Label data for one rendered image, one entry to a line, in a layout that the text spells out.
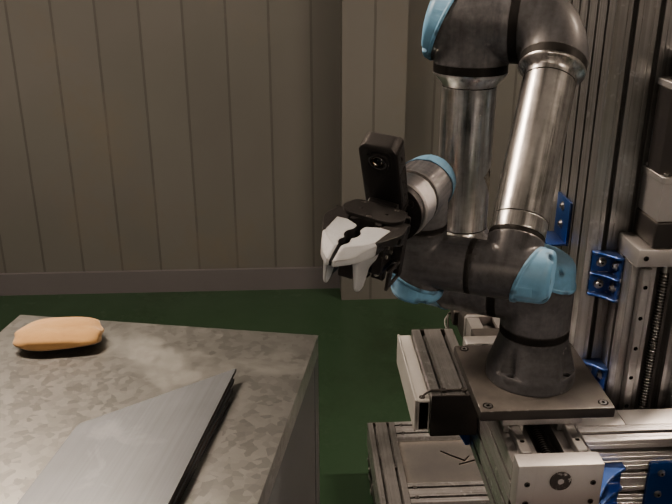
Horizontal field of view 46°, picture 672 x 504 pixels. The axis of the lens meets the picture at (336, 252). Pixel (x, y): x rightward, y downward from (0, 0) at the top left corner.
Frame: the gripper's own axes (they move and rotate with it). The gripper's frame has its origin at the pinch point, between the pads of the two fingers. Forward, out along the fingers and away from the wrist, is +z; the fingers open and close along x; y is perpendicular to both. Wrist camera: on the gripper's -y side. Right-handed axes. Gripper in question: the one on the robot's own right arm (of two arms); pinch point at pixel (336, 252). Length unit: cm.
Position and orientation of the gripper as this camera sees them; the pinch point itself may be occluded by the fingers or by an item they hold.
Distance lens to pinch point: 79.1
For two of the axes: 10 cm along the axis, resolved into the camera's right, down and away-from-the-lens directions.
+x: -9.1, -2.7, 3.0
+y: -1.2, 9.0, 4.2
